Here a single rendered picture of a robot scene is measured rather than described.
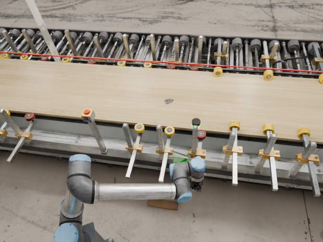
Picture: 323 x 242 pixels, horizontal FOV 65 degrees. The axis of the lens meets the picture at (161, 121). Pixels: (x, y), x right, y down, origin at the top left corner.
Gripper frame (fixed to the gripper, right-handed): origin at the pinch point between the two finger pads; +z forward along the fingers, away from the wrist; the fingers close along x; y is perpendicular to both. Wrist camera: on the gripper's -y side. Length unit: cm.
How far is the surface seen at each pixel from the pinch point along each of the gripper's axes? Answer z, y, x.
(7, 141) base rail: 13, -23, -174
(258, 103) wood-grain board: -10, -79, 45
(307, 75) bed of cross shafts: -4, -131, 94
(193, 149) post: -11.2, -24.4, -4.4
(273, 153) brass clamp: -16, -26, 51
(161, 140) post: -17.6, -24.0, -28.5
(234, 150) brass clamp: -15.4, -25.2, 24.3
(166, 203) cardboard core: 74, -15, -27
